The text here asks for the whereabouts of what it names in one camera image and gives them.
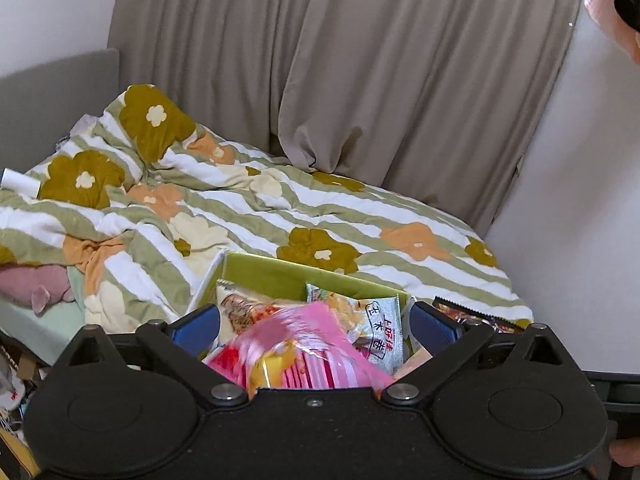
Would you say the pink striped snack bag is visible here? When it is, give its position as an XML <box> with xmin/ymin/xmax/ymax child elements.
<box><xmin>204</xmin><ymin>301</ymin><xmax>393</xmax><ymax>396</ymax></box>

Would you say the dark red snack packet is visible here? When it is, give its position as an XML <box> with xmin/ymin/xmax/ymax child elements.
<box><xmin>432</xmin><ymin>297</ymin><xmax>524</xmax><ymax>334</ymax></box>

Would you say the orange tiger snack bag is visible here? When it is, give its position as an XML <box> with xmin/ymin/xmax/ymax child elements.
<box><xmin>216</xmin><ymin>278</ymin><xmax>302</xmax><ymax>346</ymax></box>

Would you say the green white rice cracker bag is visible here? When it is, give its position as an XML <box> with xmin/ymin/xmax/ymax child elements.
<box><xmin>306</xmin><ymin>284</ymin><xmax>404</xmax><ymax>375</ymax></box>

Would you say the green white cardboard box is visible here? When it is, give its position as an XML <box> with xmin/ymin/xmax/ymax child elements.
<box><xmin>185</xmin><ymin>249</ymin><xmax>417</xmax><ymax>356</ymax></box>

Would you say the floral striped quilt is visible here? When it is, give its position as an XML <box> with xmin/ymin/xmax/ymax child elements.
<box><xmin>1</xmin><ymin>84</ymin><xmax>533</xmax><ymax>332</ymax></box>

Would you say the pink plush toy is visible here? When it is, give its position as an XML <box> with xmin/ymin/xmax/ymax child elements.
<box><xmin>0</xmin><ymin>264</ymin><xmax>75</xmax><ymax>314</ymax></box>

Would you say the beige curtain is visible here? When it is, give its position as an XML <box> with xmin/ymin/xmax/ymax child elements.
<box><xmin>108</xmin><ymin>0</ymin><xmax>580</xmax><ymax>234</ymax></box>

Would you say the grey bed headboard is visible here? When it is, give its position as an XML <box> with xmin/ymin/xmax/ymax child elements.
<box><xmin>0</xmin><ymin>49</ymin><xmax>119</xmax><ymax>172</ymax></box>

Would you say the pink hanging garment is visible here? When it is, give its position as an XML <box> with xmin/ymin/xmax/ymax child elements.
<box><xmin>584</xmin><ymin>0</ymin><xmax>639</xmax><ymax>65</ymax></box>

